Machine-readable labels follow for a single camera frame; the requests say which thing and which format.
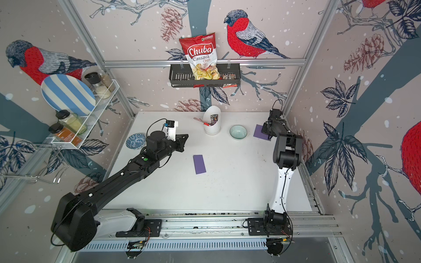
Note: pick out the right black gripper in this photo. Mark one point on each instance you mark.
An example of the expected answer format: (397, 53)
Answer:
(263, 130)

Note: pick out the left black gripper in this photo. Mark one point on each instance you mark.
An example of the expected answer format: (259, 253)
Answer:
(180, 141)

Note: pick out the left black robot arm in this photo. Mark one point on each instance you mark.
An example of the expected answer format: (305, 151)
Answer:
(74, 222)

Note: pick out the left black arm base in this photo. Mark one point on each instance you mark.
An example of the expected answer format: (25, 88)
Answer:
(141, 227)

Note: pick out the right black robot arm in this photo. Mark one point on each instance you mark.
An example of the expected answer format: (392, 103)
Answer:
(287, 156)

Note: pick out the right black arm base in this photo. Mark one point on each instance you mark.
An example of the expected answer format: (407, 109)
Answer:
(271, 224)

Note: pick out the blue patterned bowl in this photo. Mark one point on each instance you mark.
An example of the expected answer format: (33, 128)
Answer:
(136, 141)

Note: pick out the light green glass bowl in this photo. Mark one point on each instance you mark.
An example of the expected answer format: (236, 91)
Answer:
(238, 132)

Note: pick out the white utensil cup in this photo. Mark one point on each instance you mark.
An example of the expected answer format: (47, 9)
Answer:
(212, 116)

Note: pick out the small seed spice jar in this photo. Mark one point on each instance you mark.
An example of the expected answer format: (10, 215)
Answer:
(107, 81)

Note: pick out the red Chuba chips bag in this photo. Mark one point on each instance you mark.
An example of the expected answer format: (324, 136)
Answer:
(201, 53)

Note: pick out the black lid spice grinder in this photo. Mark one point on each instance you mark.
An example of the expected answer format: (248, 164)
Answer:
(101, 90)

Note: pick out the green sauce jar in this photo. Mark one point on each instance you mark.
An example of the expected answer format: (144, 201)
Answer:
(71, 121)

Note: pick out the orange sauce jar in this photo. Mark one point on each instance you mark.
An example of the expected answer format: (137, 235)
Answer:
(64, 134)

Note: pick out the blue white striped plate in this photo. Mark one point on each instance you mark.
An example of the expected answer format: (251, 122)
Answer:
(63, 92)

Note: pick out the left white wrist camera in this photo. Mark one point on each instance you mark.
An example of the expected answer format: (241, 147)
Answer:
(171, 129)

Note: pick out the red handled tool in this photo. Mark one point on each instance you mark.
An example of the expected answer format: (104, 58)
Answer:
(200, 120)

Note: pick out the black hanging wire basket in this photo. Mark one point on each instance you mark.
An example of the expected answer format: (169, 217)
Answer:
(182, 77)

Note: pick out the white wire wall shelf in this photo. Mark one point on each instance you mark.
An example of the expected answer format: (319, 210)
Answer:
(90, 121)

